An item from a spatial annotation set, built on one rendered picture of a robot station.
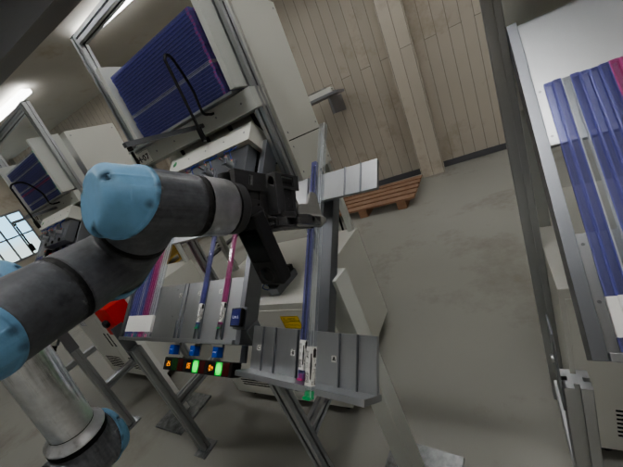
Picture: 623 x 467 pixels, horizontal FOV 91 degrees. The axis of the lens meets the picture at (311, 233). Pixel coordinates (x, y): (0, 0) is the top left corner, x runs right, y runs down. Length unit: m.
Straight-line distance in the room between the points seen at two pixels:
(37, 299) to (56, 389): 0.50
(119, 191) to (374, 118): 4.53
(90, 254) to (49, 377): 0.47
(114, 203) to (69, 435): 0.66
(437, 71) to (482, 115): 0.80
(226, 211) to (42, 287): 0.18
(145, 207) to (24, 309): 0.13
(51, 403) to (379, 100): 4.49
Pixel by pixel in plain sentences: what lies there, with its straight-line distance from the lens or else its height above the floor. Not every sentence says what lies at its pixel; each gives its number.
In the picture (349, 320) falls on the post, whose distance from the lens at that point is 0.81.
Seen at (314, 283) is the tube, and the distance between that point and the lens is 0.54.
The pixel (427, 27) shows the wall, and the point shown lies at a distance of 4.71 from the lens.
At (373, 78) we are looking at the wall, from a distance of 4.74.
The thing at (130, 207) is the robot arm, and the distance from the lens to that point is 0.33.
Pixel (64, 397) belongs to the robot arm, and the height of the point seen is 0.89.
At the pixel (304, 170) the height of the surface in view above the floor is 1.03.
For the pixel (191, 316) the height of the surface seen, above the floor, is 0.77.
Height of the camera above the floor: 1.18
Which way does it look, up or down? 18 degrees down
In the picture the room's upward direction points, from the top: 23 degrees counter-clockwise
